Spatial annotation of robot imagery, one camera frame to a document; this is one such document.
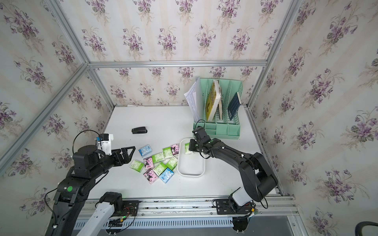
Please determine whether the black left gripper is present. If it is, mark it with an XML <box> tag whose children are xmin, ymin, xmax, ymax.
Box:
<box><xmin>87</xmin><ymin>145</ymin><xmax>135</xmax><ymax>181</ymax></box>

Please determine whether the green tissue pack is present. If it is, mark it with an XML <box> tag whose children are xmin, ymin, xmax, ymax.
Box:
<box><xmin>185</xmin><ymin>143</ymin><xmax>193</xmax><ymax>154</ymax></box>
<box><xmin>166</xmin><ymin>156</ymin><xmax>178</xmax><ymax>171</ymax></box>
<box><xmin>153</xmin><ymin>162</ymin><xmax>167</xmax><ymax>177</ymax></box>
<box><xmin>152</xmin><ymin>152</ymin><xmax>165</xmax><ymax>164</ymax></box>
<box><xmin>162</xmin><ymin>147</ymin><xmax>173</xmax><ymax>159</ymax></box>
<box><xmin>130</xmin><ymin>160</ymin><xmax>144</xmax><ymax>173</ymax></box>

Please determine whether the blue tissue pack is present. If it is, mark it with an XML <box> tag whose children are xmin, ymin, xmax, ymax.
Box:
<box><xmin>159</xmin><ymin>168</ymin><xmax>174</xmax><ymax>183</ymax></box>
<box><xmin>138</xmin><ymin>145</ymin><xmax>153</xmax><ymax>157</ymax></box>

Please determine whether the pink tissue pack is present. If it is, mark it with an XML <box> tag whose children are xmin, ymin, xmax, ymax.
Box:
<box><xmin>143</xmin><ymin>169</ymin><xmax>158</xmax><ymax>184</ymax></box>
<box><xmin>171</xmin><ymin>144</ymin><xmax>180</xmax><ymax>155</ymax></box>
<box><xmin>143</xmin><ymin>157</ymin><xmax>154</xmax><ymax>170</ymax></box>

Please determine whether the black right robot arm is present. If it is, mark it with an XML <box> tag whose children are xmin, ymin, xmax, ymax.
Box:
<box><xmin>189</xmin><ymin>126</ymin><xmax>279</xmax><ymax>207</ymax></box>

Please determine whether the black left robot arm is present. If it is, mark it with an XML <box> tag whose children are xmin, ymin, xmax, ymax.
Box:
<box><xmin>45</xmin><ymin>145</ymin><xmax>136</xmax><ymax>236</ymax></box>

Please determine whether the white storage box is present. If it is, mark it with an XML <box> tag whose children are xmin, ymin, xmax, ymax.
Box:
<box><xmin>177</xmin><ymin>138</ymin><xmax>206</xmax><ymax>178</ymax></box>

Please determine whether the black stapler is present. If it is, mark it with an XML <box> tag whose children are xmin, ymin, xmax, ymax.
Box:
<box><xmin>132</xmin><ymin>126</ymin><xmax>148</xmax><ymax>134</ymax></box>

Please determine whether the mint green desk organizer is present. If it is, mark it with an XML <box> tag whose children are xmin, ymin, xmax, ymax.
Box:
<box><xmin>193</xmin><ymin>78</ymin><xmax>243</xmax><ymax>140</ymax></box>

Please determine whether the white paper stack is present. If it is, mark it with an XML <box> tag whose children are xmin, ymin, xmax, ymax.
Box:
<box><xmin>184</xmin><ymin>77</ymin><xmax>204</xmax><ymax>122</ymax></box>

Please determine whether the yellow cover book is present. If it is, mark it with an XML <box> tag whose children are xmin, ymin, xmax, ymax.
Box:
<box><xmin>205</xmin><ymin>80</ymin><xmax>221</xmax><ymax>122</ymax></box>

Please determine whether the dark blue book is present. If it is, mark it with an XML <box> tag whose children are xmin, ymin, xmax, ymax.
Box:
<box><xmin>227</xmin><ymin>92</ymin><xmax>241</xmax><ymax>121</ymax></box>

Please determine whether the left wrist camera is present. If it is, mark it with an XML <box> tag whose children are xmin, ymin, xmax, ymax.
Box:
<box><xmin>96</xmin><ymin>133</ymin><xmax>114</xmax><ymax>155</ymax></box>

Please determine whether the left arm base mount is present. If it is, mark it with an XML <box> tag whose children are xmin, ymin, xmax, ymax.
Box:
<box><xmin>96</xmin><ymin>192</ymin><xmax>140</xmax><ymax>228</ymax></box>

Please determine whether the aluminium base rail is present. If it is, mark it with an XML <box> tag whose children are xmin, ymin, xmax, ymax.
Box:
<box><xmin>74</xmin><ymin>195</ymin><xmax>299</xmax><ymax>235</ymax></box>

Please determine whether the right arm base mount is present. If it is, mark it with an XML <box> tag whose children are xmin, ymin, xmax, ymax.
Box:
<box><xmin>212</xmin><ymin>188</ymin><xmax>259</xmax><ymax>234</ymax></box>

